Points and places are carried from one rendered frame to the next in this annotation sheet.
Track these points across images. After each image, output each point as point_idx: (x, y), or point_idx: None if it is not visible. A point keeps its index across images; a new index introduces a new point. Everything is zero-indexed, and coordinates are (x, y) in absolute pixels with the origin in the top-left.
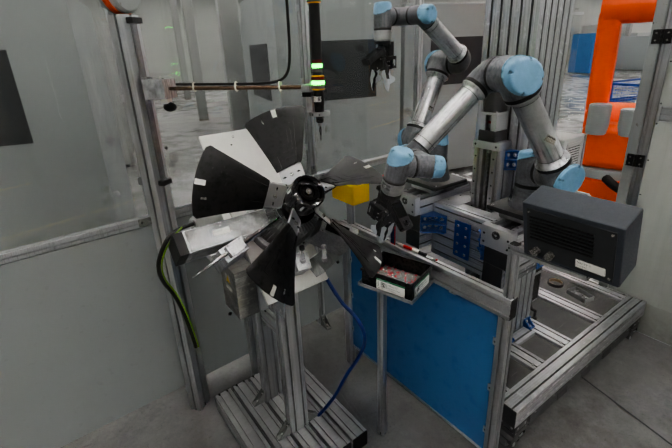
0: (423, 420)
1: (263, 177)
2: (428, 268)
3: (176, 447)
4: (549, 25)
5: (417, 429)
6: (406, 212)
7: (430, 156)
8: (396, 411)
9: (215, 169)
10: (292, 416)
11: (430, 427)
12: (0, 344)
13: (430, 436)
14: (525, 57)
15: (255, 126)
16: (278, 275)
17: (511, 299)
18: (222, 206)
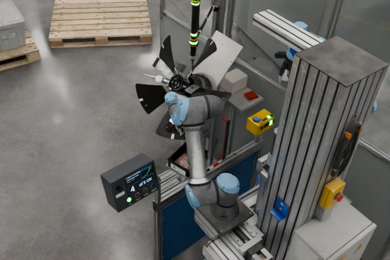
0: (197, 252)
1: (173, 62)
2: (185, 168)
3: (181, 144)
4: (295, 127)
5: (190, 248)
6: (172, 126)
7: (175, 110)
8: (203, 238)
9: (166, 45)
10: (181, 176)
11: (191, 255)
12: (175, 54)
13: (185, 254)
14: (180, 101)
15: (207, 42)
16: (146, 97)
17: (154, 200)
18: (165, 61)
